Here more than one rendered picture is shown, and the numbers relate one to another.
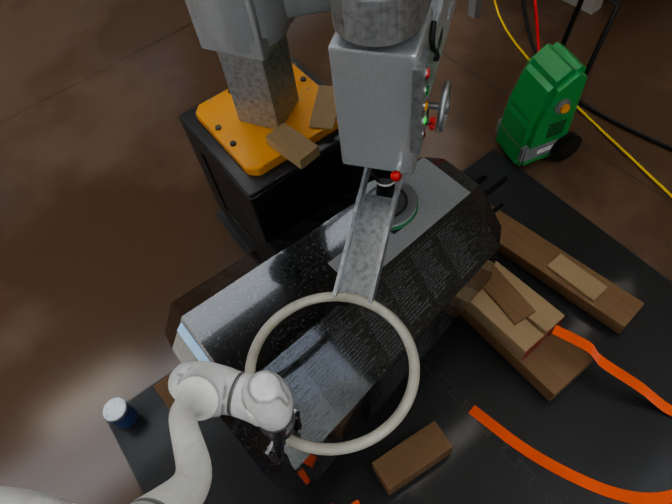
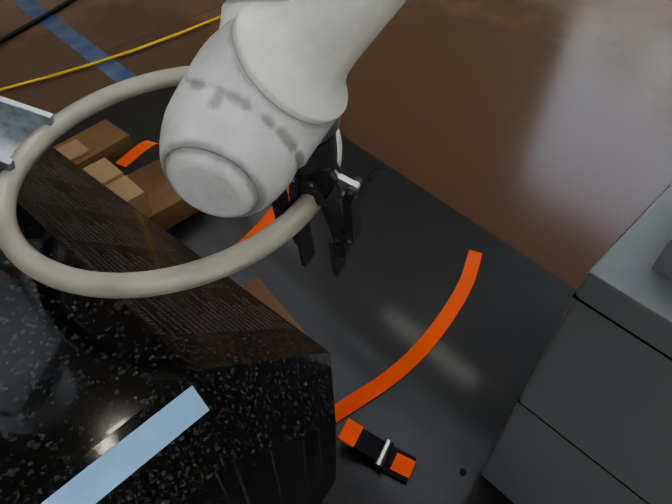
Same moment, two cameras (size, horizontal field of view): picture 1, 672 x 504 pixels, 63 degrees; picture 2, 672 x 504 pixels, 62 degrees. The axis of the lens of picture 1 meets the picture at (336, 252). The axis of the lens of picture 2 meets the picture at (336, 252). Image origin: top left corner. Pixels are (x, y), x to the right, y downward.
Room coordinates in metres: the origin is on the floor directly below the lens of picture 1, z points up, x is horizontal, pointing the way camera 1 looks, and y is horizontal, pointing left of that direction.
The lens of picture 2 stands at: (0.50, 0.73, 1.41)
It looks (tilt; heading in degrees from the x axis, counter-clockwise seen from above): 49 degrees down; 256
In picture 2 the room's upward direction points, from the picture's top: straight up
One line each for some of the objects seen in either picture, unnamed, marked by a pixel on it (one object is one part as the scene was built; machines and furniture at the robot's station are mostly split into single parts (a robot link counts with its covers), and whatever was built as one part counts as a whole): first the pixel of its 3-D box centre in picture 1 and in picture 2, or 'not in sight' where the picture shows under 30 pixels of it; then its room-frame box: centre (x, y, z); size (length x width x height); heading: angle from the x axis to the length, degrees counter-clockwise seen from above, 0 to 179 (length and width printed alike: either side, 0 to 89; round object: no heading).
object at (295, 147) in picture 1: (292, 145); not in sight; (1.53, 0.09, 0.81); 0.20 x 0.10 x 0.05; 37
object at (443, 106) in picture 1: (432, 105); not in sight; (1.22, -0.36, 1.18); 0.15 x 0.10 x 0.15; 155
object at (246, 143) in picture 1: (270, 113); not in sight; (1.78, 0.17, 0.76); 0.49 x 0.49 x 0.05; 29
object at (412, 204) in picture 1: (386, 202); not in sight; (1.17, -0.20, 0.83); 0.21 x 0.21 x 0.01
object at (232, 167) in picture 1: (286, 175); not in sight; (1.78, 0.17, 0.37); 0.66 x 0.66 x 0.74; 29
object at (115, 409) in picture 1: (120, 413); not in sight; (0.85, 1.04, 0.08); 0.10 x 0.10 x 0.13
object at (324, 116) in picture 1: (326, 106); not in sight; (1.71, -0.06, 0.80); 0.20 x 0.10 x 0.05; 159
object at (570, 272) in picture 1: (576, 276); (52, 161); (1.11, -1.06, 0.10); 0.25 x 0.10 x 0.01; 32
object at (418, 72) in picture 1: (419, 104); not in sight; (1.05, -0.28, 1.35); 0.08 x 0.03 x 0.28; 155
